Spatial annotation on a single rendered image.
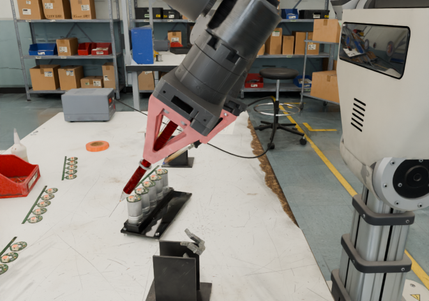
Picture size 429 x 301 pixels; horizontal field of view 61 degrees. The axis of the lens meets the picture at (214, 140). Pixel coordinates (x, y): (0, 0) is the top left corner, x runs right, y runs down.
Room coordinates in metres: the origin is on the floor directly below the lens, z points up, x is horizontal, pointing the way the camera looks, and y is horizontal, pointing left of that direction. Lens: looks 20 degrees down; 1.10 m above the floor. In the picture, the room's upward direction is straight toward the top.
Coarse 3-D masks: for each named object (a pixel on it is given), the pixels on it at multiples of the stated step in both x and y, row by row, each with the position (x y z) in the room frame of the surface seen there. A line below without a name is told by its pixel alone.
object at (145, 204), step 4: (148, 192) 0.56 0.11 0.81; (144, 196) 0.55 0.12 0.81; (148, 196) 0.56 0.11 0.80; (144, 200) 0.55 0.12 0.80; (148, 200) 0.56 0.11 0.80; (144, 204) 0.55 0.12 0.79; (148, 204) 0.56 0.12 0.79; (144, 208) 0.55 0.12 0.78; (148, 208) 0.56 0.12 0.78; (144, 212) 0.55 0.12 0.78; (148, 212) 0.56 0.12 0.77
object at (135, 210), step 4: (140, 200) 0.53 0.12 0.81; (128, 204) 0.53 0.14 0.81; (132, 204) 0.52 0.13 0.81; (136, 204) 0.52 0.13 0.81; (140, 204) 0.53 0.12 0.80; (128, 208) 0.53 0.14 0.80; (132, 208) 0.52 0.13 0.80; (136, 208) 0.52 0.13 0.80; (140, 208) 0.53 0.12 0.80; (128, 212) 0.53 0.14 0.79; (132, 212) 0.52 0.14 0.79; (136, 212) 0.52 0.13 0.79; (140, 212) 0.53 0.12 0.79; (128, 216) 0.53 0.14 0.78; (132, 216) 0.52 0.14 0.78; (136, 216) 0.52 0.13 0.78; (140, 216) 0.53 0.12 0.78; (128, 220) 0.53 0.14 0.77; (132, 220) 0.52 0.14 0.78; (136, 220) 0.52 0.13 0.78; (140, 220) 0.53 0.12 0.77
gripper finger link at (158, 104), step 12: (156, 96) 0.35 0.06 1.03; (156, 108) 0.35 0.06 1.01; (168, 108) 0.35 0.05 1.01; (180, 108) 0.35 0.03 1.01; (156, 120) 0.36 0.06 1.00; (180, 120) 0.36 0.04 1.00; (192, 132) 0.35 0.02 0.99; (144, 144) 0.37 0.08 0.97; (168, 144) 0.37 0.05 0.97; (180, 144) 0.36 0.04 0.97; (144, 156) 0.37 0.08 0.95; (156, 156) 0.37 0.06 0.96
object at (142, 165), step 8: (168, 120) 0.38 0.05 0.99; (168, 128) 0.37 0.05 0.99; (176, 128) 0.38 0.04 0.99; (160, 136) 0.37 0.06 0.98; (168, 136) 0.37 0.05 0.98; (160, 144) 0.37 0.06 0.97; (144, 160) 0.38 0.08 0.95; (144, 168) 0.37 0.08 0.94; (136, 176) 0.38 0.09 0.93; (128, 184) 0.38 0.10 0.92; (136, 184) 0.38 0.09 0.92; (128, 192) 0.38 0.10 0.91
